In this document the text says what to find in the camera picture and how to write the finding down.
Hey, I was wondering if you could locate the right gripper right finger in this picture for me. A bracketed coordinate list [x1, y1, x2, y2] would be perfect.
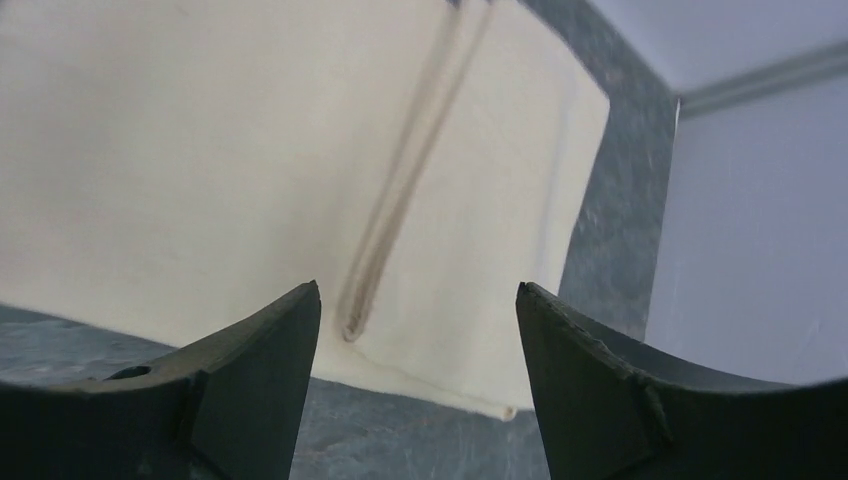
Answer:
[516, 282, 847, 480]

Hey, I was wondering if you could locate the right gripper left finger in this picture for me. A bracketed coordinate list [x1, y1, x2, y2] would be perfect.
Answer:
[1, 282, 321, 479]

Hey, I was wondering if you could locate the beige surgical wrap cloth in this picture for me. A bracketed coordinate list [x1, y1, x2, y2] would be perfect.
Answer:
[1, 1, 609, 420]

